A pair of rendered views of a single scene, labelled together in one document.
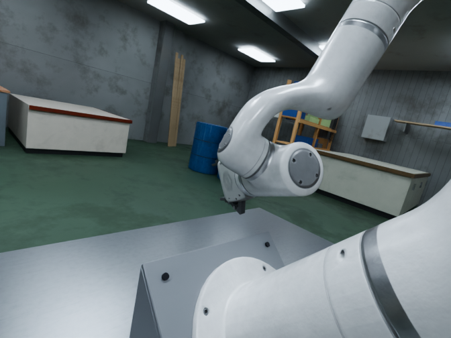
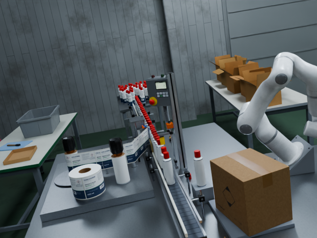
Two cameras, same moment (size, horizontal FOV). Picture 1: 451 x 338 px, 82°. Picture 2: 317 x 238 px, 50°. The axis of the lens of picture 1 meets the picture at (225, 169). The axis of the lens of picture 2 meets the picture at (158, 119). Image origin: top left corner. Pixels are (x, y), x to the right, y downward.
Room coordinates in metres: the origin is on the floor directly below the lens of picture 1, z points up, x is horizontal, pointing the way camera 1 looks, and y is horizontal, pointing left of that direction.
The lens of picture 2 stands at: (1.19, -1.96, 1.81)
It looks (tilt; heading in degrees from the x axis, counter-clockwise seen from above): 15 degrees down; 137
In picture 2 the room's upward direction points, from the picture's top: 10 degrees counter-clockwise
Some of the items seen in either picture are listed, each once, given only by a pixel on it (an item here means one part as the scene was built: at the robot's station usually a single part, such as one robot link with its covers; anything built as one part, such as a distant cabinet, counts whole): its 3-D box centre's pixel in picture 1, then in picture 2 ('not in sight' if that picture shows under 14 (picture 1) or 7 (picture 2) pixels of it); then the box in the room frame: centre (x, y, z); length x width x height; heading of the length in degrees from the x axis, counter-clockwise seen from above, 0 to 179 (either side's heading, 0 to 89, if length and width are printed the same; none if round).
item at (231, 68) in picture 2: not in sight; (238, 76); (-1.36, 1.94, 0.97); 0.45 x 0.44 x 0.37; 51
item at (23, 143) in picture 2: not in sight; (13, 146); (-2.53, -0.73, 0.81); 0.32 x 0.24 x 0.01; 33
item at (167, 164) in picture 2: not in sight; (168, 168); (-0.20, -0.68, 0.98); 0.05 x 0.05 x 0.20
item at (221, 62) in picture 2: not in sight; (229, 72); (-1.71, 2.25, 0.97); 0.46 x 0.44 x 0.37; 143
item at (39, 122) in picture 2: not in sight; (41, 121); (-2.79, -0.24, 0.91); 0.60 x 0.40 x 0.22; 141
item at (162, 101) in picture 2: not in sight; (161, 91); (-0.44, -0.40, 1.38); 0.17 x 0.10 x 0.19; 19
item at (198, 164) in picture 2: not in sight; (199, 167); (0.03, -0.66, 1.02); 0.05 x 0.05 x 0.20
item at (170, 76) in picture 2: not in sight; (177, 122); (-0.35, -0.39, 1.16); 0.04 x 0.04 x 0.67; 54
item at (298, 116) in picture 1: (307, 134); not in sight; (7.17, -2.00, 1.21); 2.61 x 0.71 x 2.41; 138
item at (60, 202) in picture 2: not in sight; (99, 178); (-0.77, -0.82, 0.86); 0.80 x 0.67 x 0.05; 144
